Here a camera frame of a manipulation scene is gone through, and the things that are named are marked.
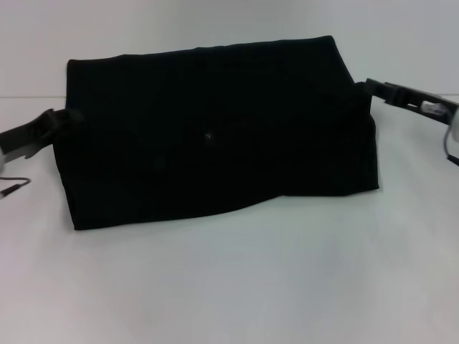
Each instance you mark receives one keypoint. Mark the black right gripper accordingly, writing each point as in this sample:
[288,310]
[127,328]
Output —
[423,102]

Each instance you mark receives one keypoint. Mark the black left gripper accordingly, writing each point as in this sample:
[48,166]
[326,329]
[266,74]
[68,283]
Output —
[32,138]

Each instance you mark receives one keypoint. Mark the black shirt with FREE print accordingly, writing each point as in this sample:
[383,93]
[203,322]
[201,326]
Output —
[215,143]

